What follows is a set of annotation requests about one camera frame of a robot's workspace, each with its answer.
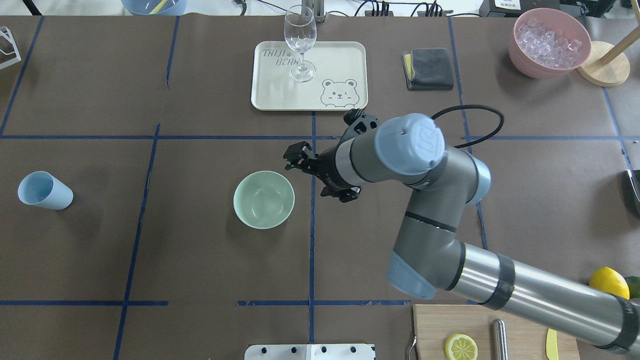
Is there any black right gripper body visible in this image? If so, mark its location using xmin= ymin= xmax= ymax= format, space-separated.
xmin=314 ymin=114 xmax=379 ymax=189

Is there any light blue plastic cup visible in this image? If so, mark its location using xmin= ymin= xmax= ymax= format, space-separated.
xmin=17 ymin=171 xmax=74 ymax=210

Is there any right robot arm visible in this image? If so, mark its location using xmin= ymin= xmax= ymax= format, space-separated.
xmin=283 ymin=109 xmax=640 ymax=360

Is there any mint green bowl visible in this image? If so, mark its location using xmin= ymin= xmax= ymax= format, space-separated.
xmin=233 ymin=170 xmax=296 ymax=230

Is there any blue bowl at table edge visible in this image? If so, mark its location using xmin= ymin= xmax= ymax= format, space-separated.
xmin=121 ymin=0 xmax=189 ymax=16

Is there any pink bowl with ice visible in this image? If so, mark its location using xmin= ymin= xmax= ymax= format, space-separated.
xmin=509 ymin=7 xmax=592 ymax=79

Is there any cream bear tray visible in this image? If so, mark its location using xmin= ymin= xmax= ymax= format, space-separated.
xmin=250 ymin=41 xmax=369 ymax=112

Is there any clear wine glass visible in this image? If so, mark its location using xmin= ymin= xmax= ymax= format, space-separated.
xmin=283 ymin=4 xmax=317 ymax=83

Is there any half lemon slice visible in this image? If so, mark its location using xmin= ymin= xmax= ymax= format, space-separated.
xmin=443 ymin=333 xmax=479 ymax=360

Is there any wooden cutting board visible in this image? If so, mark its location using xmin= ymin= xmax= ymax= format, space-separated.
xmin=413 ymin=304 xmax=548 ymax=360

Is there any yellow plastic knife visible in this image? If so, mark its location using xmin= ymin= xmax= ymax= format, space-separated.
xmin=545 ymin=328 xmax=559 ymax=360

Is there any whole yellow lemon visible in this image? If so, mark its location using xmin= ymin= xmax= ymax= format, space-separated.
xmin=588 ymin=266 xmax=631 ymax=300

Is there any wooden stand base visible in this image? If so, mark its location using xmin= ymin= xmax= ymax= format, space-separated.
xmin=577 ymin=26 xmax=640 ymax=87

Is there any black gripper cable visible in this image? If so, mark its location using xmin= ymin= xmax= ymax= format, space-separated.
xmin=431 ymin=104 xmax=505 ymax=149

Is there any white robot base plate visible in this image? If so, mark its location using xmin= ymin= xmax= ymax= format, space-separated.
xmin=244 ymin=342 xmax=377 ymax=360

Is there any white wire cup rack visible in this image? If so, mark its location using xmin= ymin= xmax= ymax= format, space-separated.
xmin=0 ymin=26 xmax=22 ymax=69

